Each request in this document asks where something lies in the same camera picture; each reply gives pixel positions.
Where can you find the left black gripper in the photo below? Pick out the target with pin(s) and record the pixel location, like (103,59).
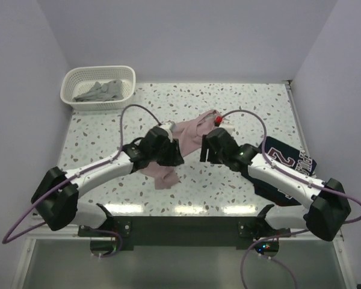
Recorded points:
(175,158)

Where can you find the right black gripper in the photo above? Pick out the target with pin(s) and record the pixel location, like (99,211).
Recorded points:
(206,145)

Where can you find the pink tank top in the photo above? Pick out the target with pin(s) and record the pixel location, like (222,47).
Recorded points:
(189,133)

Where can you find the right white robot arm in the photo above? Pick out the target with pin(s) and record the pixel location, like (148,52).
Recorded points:
(301,201)

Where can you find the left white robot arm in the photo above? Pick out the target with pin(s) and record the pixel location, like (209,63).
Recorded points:
(57,199)

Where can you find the navy lettered tank top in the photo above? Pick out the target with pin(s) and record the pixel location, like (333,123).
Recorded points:
(290,157)

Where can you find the grey tank top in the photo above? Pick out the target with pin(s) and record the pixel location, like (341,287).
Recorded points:
(111,91)

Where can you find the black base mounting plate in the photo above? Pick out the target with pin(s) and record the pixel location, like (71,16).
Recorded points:
(238,232)

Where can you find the white plastic basket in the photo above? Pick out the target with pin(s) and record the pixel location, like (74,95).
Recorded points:
(81,80)

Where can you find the aluminium frame rail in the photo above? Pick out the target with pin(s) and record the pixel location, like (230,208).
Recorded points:
(329,208)

